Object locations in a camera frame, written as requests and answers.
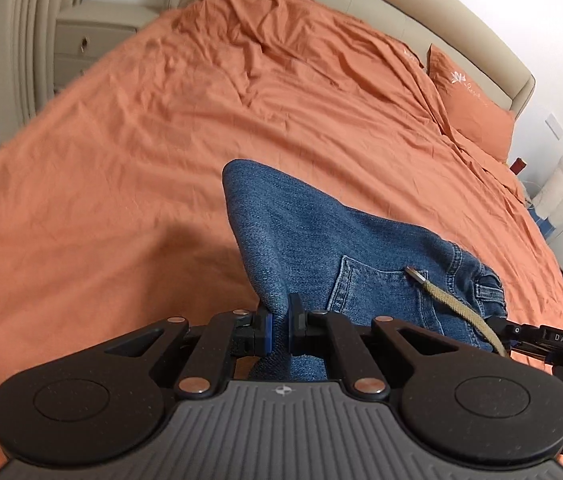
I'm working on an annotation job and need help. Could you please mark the small red box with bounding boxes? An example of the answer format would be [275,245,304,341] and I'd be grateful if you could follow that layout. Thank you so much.
[509,157,528,176]

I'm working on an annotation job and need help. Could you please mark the beige nightstand with drawers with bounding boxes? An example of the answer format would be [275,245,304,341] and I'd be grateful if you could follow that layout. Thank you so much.
[53,1,159,92]

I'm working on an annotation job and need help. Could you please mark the blue denim jeans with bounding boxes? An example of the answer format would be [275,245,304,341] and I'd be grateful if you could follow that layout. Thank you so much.
[222,159,507,382]

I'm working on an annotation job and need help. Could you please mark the beige curtain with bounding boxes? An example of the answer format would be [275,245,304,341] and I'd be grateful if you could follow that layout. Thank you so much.
[0,0,82,144]

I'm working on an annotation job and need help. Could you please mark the orange bed sheet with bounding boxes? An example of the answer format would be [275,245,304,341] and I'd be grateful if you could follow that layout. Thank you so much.
[0,0,563,480]

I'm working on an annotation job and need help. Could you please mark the white alpaca plush toy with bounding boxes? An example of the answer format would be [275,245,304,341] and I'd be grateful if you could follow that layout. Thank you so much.
[530,155,563,238]

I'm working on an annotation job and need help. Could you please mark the orange pillow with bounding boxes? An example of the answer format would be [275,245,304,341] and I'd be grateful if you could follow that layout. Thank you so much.
[428,44,515,162]

